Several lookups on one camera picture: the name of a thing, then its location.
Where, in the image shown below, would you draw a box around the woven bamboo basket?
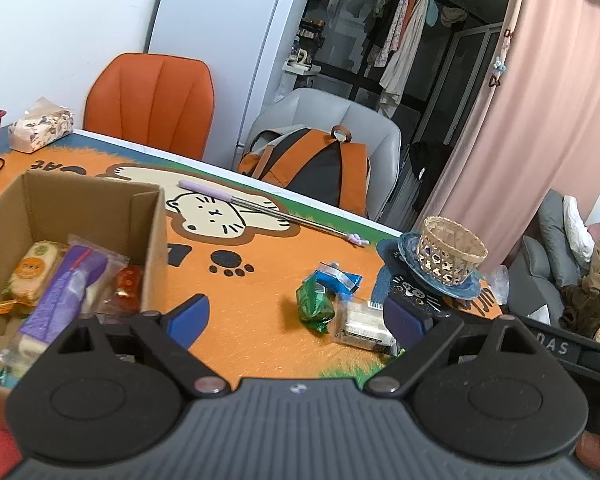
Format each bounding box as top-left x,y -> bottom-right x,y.
417,216 -> 489,286

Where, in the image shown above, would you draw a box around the white pillow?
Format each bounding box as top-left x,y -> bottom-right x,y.
562,195 -> 596,264

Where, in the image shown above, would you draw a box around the purple handled telescopic stick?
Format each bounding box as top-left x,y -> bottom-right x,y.
178,179 -> 367,247

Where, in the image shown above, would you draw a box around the orange label cracker packet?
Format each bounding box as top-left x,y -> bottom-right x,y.
0,241 -> 69,317

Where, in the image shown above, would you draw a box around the green snack packet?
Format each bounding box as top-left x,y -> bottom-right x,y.
296,276 -> 337,333

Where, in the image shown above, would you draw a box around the orange black backpack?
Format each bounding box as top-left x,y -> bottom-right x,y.
237,125 -> 371,219

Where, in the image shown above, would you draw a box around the person's right hand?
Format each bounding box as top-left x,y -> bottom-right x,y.
576,431 -> 600,479

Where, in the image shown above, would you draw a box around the clear plastic bag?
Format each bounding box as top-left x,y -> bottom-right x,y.
489,265 -> 512,307

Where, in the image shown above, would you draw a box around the patterned tissue pack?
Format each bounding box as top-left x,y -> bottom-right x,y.
7,96 -> 75,155

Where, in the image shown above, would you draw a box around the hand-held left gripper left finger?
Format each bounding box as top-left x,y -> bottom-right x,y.
59,293 -> 232,397

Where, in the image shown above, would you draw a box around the brown cardboard box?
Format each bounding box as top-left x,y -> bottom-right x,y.
0,170 -> 169,413

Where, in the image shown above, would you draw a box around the orange chair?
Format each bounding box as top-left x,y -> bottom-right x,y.
83,52 -> 216,161

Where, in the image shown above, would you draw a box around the floral hanging garment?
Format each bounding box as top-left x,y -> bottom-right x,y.
372,0 -> 413,68

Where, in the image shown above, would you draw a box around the curtain charm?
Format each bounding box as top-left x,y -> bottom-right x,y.
490,27 -> 516,89

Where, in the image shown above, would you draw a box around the orange cat print mat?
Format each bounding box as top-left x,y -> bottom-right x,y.
0,130 -> 512,397

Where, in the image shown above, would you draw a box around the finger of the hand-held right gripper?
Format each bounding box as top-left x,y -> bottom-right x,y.
452,309 -> 524,321

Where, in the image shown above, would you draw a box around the purple snack packet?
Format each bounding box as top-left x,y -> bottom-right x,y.
19,246 -> 110,347

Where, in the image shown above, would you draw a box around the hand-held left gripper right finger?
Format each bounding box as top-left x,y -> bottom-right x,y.
363,292 -> 552,396

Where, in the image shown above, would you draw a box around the white hanging shirt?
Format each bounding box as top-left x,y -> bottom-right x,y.
378,0 -> 430,112

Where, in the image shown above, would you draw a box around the red snack packet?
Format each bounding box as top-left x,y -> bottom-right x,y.
102,265 -> 145,314

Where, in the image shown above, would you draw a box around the pink curtain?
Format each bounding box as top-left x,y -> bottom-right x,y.
432,0 -> 600,271

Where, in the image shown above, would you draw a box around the grey chair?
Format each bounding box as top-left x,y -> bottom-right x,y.
240,87 -> 402,224

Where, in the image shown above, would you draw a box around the dark brown clothes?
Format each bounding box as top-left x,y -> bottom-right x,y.
560,285 -> 600,339

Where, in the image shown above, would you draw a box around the blue plate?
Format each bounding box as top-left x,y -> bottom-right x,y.
376,232 -> 484,301

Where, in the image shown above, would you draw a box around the blue snack packet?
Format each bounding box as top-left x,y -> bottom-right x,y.
314,261 -> 364,294

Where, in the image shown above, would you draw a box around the grey sofa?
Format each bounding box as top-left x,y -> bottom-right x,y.
507,189 -> 600,342

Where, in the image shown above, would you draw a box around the white shelf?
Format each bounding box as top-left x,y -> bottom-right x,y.
282,60 -> 321,77

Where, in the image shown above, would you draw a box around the olive hanging garment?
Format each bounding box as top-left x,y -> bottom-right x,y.
440,5 -> 469,29

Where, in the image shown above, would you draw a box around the white cracker packet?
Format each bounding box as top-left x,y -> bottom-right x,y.
330,297 -> 398,357

